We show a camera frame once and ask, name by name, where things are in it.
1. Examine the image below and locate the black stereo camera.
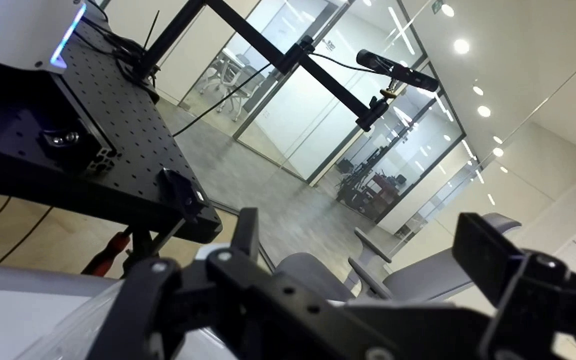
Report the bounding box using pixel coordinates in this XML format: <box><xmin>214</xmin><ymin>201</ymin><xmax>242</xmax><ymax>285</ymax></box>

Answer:
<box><xmin>356</xmin><ymin>50</ymin><xmax>440</xmax><ymax>93</ymax></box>

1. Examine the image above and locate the black camera mount frame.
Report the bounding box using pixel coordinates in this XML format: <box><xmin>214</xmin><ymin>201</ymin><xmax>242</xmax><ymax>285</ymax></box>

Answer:
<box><xmin>130</xmin><ymin>0</ymin><xmax>388</xmax><ymax>133</ymax></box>

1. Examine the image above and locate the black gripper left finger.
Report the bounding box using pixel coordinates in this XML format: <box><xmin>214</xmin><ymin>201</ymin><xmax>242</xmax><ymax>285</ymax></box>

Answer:
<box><xmin>87</xmin><ymin>208</ymin><xmax>397</xmax><ymax>360</ymax></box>

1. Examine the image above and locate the black perforated breadboard table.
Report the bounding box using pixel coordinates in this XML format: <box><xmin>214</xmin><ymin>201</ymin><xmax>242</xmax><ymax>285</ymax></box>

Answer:
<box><xmin>0</xmin><ymin>0</ymin><xmax>220</xmax><ymax>244</ymax></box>

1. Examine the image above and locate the red handled clamp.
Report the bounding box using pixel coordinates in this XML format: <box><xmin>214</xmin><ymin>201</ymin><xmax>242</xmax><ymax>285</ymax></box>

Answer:
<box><xmin>85</xmin><ymin>230</ymin><xmax>130</xmax><ymax>276</ymax></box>

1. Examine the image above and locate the grey office chair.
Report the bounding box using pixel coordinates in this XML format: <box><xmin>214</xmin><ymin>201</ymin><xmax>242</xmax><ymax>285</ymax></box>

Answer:
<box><xmin>274</xmin><ymin>213</ymin><xmax>525</xmax><ymax>308</ymax></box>

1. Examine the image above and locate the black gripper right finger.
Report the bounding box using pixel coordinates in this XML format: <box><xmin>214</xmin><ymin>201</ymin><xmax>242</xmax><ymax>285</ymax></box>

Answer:
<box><xmin>453</xmin><ymin>213</ymin><xmax>576</xmax><ymax>360</ymax></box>

